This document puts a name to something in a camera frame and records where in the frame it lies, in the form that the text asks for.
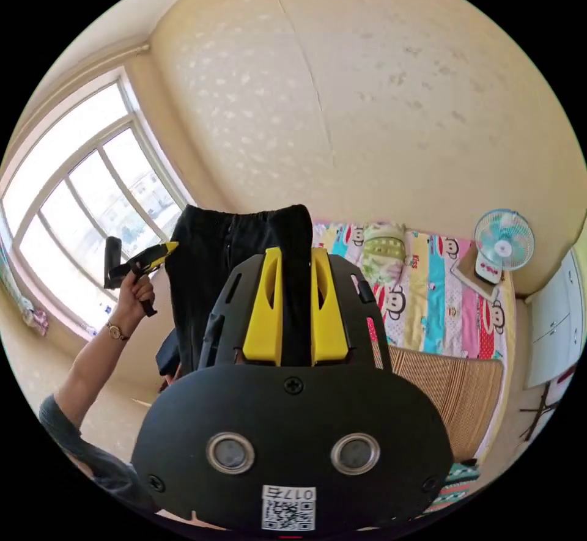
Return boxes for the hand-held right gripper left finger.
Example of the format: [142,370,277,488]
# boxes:
[242,247,283,366]

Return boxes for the bed with printed sheet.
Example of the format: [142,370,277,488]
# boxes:
[311,219,515,465]

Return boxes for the white cupboard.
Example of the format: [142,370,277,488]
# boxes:
[524,251,586,389]

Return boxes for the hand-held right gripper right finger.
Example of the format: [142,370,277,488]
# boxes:
[311,247,348,365]

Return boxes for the black pants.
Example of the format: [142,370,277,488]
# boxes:
[155,204,316,378]

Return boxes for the person's left forearm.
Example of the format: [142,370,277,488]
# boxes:
[63,319,132,433]

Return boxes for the flat brown carton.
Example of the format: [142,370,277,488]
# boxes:
[451,246,501,304]

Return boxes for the green pillow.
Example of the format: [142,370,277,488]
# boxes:
[362,224,408,268]

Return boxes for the teal patterned mat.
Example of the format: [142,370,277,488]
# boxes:
[424,460,481,513]

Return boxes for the small white table fan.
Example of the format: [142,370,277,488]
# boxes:
[473,208,536,286]

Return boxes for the window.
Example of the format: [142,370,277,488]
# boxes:
[0,67,194,341]

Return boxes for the person's left hand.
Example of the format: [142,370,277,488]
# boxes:
[117,270,157,327]

